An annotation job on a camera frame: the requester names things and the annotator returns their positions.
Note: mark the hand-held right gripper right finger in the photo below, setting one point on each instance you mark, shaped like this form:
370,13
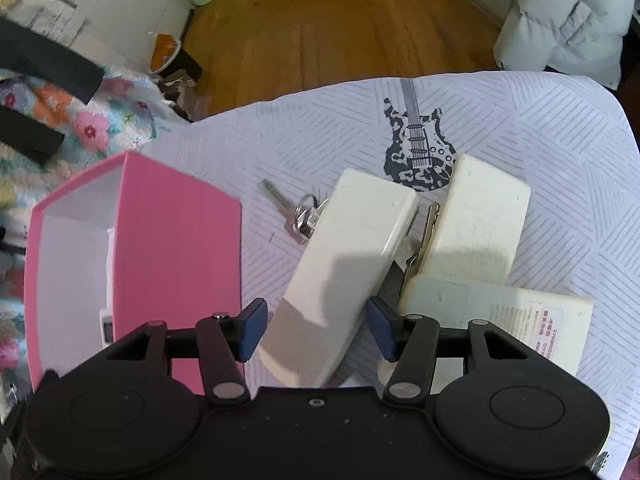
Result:
382,327

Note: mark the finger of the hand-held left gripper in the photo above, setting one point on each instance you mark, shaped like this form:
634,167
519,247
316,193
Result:
27,135
45,62

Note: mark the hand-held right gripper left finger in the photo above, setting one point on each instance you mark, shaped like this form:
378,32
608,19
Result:
251,330

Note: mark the large white plastic adapter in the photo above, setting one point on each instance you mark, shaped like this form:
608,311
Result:
350,240

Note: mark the white adapter with red label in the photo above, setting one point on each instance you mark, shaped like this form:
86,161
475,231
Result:
480,310

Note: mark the pink cardboard box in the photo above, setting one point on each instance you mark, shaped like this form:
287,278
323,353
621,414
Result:
175,240

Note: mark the white rectangular plastic block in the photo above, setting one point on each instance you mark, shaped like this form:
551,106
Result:
480,220

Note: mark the floral blanket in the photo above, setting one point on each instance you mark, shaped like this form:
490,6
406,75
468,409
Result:
90,125

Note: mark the white cabinet with papers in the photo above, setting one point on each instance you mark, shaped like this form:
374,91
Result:
100,5

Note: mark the orange and white bag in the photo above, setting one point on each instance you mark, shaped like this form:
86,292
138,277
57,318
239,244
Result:
164,52

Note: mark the white puffer jacket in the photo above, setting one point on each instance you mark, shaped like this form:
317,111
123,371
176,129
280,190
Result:
565,20

